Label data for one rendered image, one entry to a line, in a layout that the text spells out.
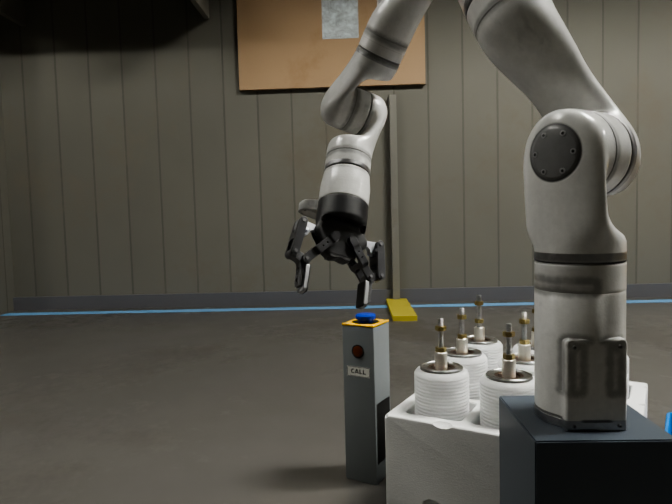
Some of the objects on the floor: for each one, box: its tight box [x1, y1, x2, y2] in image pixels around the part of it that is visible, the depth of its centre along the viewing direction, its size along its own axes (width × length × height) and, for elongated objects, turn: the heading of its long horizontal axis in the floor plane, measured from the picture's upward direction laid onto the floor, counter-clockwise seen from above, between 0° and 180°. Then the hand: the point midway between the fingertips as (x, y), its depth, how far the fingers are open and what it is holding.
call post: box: [342, 322, 390, 485], centre depth 112 cm, size 7×7×31 cm
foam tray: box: [385, 381, 648, 504], centre depth 104 cm, size 39×39×18 cm
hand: (332, 296), depth 77 cm, fingers open, 9 cm apart
